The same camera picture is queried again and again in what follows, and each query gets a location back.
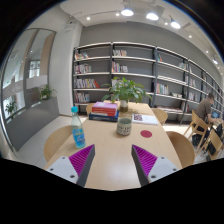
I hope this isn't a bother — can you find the water bottle blue label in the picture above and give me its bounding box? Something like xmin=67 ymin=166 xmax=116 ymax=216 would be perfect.
xmin=71 ymin=106 xmax=86 ymax=148

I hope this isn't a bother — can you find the grey wall bookshelf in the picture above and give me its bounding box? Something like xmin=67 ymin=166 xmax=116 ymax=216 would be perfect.
xmin=72 ymin=42 xmax=224 ymax=123

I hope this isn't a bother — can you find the dark blue bottom book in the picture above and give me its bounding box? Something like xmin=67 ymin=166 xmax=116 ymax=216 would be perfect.
xmin=89 ymin=113 xmax=118 ymax=122

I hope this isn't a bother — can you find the red middle book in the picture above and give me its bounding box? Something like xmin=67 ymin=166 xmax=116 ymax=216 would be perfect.
xmin=91 ymin=111 xmax=117 ymax=117

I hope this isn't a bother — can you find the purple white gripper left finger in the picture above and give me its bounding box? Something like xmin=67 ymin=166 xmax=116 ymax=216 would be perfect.
xmin=47 ymin=145 xmax=95 ymax=187

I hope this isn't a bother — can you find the open white magazine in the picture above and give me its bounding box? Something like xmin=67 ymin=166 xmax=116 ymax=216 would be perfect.
xmin=132 ymin=114 xmax=158 ymax=125

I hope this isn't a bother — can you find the small plant on ledge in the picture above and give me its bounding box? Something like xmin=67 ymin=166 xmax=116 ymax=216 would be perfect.
xmin=39 ymin=85 xmax=55 ymax=101

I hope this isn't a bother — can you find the small plant lower left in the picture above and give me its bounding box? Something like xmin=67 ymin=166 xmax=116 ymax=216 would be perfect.
xmin=5 ymin=102 xmax=17 ymax=116

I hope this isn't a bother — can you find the wooden chair at right edge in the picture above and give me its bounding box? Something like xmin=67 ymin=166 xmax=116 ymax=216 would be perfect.
xmin=200 ymin=129 xmax=223 ymax=160

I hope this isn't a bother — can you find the laptop on far table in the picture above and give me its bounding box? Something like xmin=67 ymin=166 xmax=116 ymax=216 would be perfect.
xmin=211 ymin=111 xmax=220 ymax=119

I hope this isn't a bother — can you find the wooden chair far left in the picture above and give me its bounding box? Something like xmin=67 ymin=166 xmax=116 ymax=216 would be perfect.
xmin=86 ymin=103 xmax=95 ymax=116

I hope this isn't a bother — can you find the potted green leafy plant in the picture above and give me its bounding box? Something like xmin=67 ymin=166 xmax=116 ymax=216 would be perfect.
xmin=102 ymin=77 xmax=151 ymax=112

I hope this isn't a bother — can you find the wooden chair far right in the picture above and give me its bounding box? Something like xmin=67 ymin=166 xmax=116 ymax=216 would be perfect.
xmin=152 ymin=108 xmax=168 ymax=125

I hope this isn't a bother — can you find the pink top book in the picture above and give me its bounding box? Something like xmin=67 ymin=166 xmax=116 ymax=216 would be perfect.
xmin=92 ymin=102 xmax=117 ymax=112

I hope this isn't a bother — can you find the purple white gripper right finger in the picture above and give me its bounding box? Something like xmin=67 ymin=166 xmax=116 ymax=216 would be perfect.
xmin=131 ymin=145 xmax=178 ymax=186

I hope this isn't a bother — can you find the wooden chair under man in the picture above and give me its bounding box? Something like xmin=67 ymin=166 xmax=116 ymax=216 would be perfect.
xmin=185 ymin=112 xmax=208 ymax=147

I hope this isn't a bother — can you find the seated man brown shirt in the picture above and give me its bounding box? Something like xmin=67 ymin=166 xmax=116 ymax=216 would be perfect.
xmin=195 ymin=93 xmax=218 ymax=123

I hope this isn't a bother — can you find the wooden chair near right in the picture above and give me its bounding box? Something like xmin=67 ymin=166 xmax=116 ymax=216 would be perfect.
xmin=167 ymin=131 xmax=195 ymax=168

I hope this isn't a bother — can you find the wooden chair near left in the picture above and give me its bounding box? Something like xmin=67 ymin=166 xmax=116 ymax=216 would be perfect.
xmin=44 ymin=125 xmax=72 ymax=161

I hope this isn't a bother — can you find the green patterned ceramic mug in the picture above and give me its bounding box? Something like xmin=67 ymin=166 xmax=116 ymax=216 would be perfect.
xmin=116 ymin=118 xmax=132 ymax=136

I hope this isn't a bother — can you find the dark red round coaster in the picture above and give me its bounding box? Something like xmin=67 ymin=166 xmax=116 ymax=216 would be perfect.
xmin=140 ymin=130 xmax=152 ymax=138

